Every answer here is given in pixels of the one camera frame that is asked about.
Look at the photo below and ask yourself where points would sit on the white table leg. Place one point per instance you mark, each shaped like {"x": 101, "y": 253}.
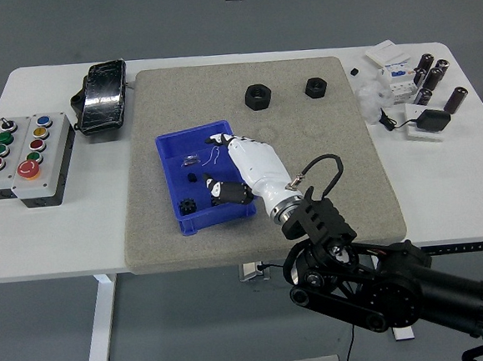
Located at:
{"x": 102, "y": 321}
{"x": 404, "y": 334}

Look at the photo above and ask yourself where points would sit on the black power adapter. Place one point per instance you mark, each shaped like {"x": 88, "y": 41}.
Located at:
{"x": 432, "y": 120}

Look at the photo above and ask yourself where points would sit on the silver table control box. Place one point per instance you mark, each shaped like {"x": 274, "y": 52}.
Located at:
{"x": 248, "y": 272}

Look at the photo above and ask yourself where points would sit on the small clear screw bag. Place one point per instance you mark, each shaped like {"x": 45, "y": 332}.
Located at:
{"x": 191, "y": 159}

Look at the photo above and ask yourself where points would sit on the blue plastic box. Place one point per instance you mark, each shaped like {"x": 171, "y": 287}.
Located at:
{"x": 172, "y": 146}

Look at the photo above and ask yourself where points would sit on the grey-brown foam mat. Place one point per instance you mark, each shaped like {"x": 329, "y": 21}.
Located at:
{"x": 213, "y": 249}

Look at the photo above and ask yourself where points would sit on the large black hex nut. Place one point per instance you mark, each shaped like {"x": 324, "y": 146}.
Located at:
{"x": 257, "y": 97}

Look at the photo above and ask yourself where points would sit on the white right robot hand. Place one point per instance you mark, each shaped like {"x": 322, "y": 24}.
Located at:
{"x": 257, "y": 166}

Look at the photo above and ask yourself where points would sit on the small black hex nut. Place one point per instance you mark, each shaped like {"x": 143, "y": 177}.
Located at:
{"x": 315, "y": 87}

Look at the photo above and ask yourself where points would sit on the white circuit breaker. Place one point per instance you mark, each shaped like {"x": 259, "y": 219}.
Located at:
{"x": 401, "y": 84}

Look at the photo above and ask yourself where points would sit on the tiny black plastic piece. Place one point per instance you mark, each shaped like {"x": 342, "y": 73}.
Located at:
{"x": 191, "y": 177}

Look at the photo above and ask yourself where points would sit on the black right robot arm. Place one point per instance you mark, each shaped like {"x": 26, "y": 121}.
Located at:
{"x": 392, "y": 294}

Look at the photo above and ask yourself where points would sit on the white wall switch panel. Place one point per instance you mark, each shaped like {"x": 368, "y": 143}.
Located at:
{"x": 386, "y": 52}

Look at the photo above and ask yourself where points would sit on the small black gear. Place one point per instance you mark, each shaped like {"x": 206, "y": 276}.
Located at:
{"x": 187, "y": 207}

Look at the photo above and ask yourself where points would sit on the grey emergency-stop button box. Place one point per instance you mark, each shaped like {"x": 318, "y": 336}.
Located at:
{"x": 50, "y": 170}

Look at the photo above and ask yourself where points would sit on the crumpled clear plastic bag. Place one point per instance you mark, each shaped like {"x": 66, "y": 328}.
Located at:
{"x": 371, "y": 99}

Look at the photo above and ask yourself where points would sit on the black wrapped foot pedal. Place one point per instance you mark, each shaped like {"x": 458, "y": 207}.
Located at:
{"x": 103, "y": 95}

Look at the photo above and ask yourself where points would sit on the small black cube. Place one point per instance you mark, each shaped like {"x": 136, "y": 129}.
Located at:
{"x": 355, "y": 71}

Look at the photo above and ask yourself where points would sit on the white square plate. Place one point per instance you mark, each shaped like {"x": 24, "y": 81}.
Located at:
{"x": 411, "y": 113}

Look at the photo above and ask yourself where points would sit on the dark brown cylindrical capacitor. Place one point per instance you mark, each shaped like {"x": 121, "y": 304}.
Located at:
{"x": 442, "y": 65}
{"x": 423, "y": 97}
{"x": 456, "y": 99}
{"x": 433, "y": 79}
{"x": 426, "y": 62}
{"x": 419, "y": 77}

